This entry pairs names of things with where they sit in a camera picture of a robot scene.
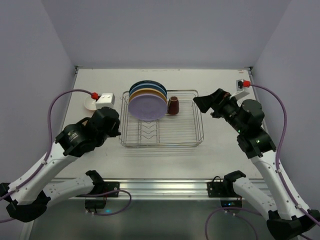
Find metal wire dish rack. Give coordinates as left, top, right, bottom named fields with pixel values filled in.
left=119, top=89, right=204, bottom=148

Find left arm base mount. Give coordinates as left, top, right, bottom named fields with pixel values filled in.
left=84, top=181, right=120, bottom=213

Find light blue plate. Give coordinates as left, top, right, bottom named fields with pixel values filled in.
left=129, top=84, right=167, bottom=98

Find orange bowl white inside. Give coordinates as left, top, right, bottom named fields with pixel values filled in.
left=83, top=96, right=97, bottom=111

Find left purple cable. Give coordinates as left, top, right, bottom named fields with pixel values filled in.
left=0, top=89, right=132, bottom=224

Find aluminium frame rail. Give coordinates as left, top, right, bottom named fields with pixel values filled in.
left=31, top=176, right=296, bottom=201

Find yellow plate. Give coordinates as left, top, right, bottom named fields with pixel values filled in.
left=128, top=88, right=167, bottom=103

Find dark red cup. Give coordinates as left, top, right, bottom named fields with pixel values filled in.
left=167, top=96, right=180, bottom=115

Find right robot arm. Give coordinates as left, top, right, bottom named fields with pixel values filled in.
left=193, top=88, right=320, bottom=240

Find dark teal plate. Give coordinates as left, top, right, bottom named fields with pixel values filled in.
left=129, top=80, right=167, bottom=94

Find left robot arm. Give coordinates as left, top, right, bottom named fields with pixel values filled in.
left=0, top=107, right=121, bottom=223

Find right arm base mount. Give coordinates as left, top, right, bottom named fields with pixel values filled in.
left=206, top=176, right=243, bottom=208

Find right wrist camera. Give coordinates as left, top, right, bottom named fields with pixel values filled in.
left=230, top=79, right=251, bottom=101

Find purple plate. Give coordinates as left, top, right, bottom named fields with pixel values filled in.
left=128, top=93, right=167, bottom=121

